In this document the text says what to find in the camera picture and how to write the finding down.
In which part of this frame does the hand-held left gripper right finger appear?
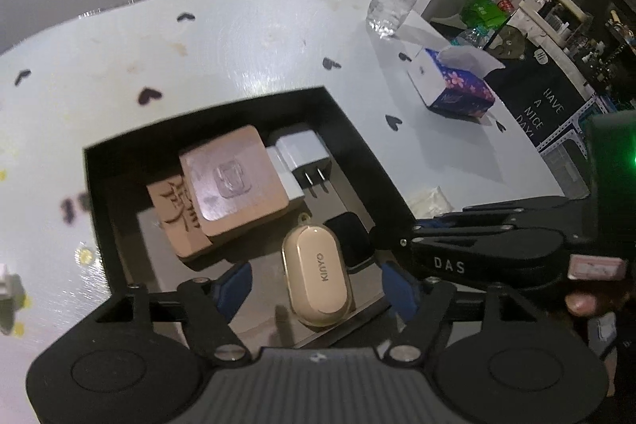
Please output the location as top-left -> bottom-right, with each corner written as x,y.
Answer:
380,262 -> 547,365

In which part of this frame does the cluttered white shelf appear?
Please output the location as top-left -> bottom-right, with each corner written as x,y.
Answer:
517,0 -> 636,99

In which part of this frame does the crumpled clear wrapper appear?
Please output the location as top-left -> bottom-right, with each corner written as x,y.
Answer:
407,186 -> 455,219

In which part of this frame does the blue floral tissue box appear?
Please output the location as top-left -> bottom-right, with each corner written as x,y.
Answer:
407,45 -> 505,117

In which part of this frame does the small black case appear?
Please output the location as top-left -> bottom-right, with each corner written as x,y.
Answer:
323,213 -> 378,273

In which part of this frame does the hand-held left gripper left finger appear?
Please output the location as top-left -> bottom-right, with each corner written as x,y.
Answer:
94,262 -> 253,365

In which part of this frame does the carved wooden block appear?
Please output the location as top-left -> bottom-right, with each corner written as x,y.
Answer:
146,173 -> 212,263

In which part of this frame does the white charger with prongs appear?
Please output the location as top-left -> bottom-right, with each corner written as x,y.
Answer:
274,129 -> 333,199

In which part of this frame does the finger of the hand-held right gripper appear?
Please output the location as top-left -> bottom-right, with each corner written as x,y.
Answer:
368,225 -> 423,256
415,196 -> 592,232

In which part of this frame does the black box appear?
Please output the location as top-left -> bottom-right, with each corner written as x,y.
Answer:
83,86 -> 423,350

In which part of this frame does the green plastic bag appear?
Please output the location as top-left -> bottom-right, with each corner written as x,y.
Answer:
461,0 -> 515,28

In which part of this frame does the square wooden block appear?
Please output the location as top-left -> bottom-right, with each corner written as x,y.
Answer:
179,125 -> 290,238

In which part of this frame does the black printed bag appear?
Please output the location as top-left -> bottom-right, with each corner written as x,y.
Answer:
484,51 -> 597,149

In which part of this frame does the beige oval case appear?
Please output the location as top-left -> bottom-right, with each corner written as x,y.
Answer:
281,214 -> 355,331

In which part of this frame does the person's right hand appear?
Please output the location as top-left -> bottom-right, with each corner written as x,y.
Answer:
565,290 -> 617,319

